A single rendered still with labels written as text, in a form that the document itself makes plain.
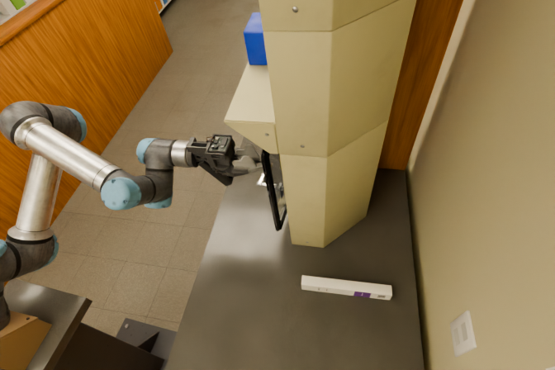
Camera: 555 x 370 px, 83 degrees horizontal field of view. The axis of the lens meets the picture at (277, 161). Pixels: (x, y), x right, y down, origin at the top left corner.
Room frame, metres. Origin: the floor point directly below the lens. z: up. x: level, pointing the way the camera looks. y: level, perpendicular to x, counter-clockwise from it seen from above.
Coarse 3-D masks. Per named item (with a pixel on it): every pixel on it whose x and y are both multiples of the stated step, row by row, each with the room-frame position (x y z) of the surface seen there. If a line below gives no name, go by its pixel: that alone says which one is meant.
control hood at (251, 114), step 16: (240, 80) 0.66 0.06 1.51; (256, 80) 0.65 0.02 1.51; (240, 96) 0.60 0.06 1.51; (256, 96) 0.59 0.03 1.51; (240, 112) 0.54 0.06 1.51; (256, 112) 0.53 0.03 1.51; (272, 112) 0.52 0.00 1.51; (240, 128) 0.51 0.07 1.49; (256, 128) 0.50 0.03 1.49; (272, 128) 0.49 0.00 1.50; (256, 144) 0.50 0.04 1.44; (272, 144) 0.49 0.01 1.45
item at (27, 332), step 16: (16, 320) 0.33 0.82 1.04; (32, 320) 0.33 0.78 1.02; (0, 336) 0.28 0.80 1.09; (16, 336) 0.28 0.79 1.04; (32, 336) 0.29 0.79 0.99; (0, 352) 0.24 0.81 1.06; (16, 352) 0.25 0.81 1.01; (32, 352) 0.26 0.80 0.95; (0, 368) 0.21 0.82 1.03; (16, 368) 0.22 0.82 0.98
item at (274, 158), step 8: (264, 152) 0.52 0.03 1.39; (272, 160) 0.55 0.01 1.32; (264, 168) 0.51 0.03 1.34; (272, 168) 0.54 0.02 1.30; (280, 168) 0.59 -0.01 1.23; (264, 176) 0.51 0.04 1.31; (280, 176) 0.59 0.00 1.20; (280, 200) 0.56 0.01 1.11; (272, 208) 0.51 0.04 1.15; (280, 208) 0.55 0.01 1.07; (280, 216) 0.54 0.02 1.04
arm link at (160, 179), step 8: (152, 168) 0.58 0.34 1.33; (152, 176) 0.55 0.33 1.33; (160, 176) 0.56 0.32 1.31; (168, 176) 0.57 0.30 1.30; (160, 184) 0.53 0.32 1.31; (168, 184) 0.55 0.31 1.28; (160, 192) 0.52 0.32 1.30; (168, 192) 0.54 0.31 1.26; (152, 200) 0.49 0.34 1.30; (160, 200) 0.51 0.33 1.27; (168, 200) 0.52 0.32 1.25; (160, 208) 0.50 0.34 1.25
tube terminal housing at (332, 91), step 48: (288, 48) 0.48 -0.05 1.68; (336, 48) 0.46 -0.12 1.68; (384, 48) 0.52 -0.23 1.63; (288, 96) 0.48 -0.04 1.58; (336, 96) 0.46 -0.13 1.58; (384, 96) 0.53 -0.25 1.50; (288, 144) 0.48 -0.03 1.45; (336, 144) 0.47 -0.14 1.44; (288, 192) 0.48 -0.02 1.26; (336, 192) 0.47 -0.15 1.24
